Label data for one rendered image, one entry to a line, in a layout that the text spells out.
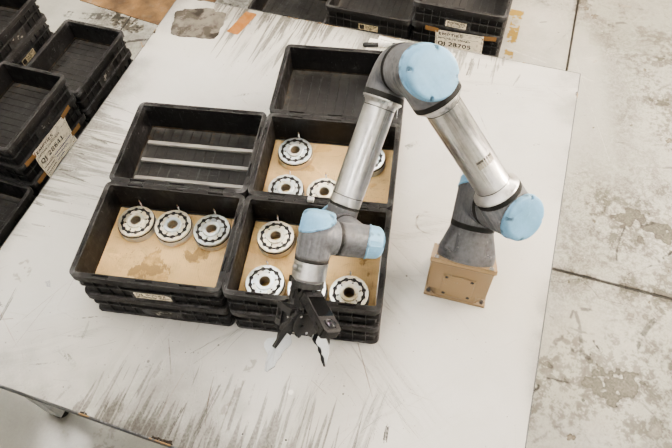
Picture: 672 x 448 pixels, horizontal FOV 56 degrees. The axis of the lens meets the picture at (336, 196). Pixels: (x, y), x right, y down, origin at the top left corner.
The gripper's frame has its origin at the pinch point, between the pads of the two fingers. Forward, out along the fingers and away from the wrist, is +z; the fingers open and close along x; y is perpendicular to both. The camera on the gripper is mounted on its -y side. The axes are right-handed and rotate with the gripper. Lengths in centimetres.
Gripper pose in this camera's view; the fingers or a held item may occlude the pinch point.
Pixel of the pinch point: (297, 371)
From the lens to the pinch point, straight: 141.8
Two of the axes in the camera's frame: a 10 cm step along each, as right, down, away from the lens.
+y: -5.4, -1.9, 8.2
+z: -1.7, 9.8, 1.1
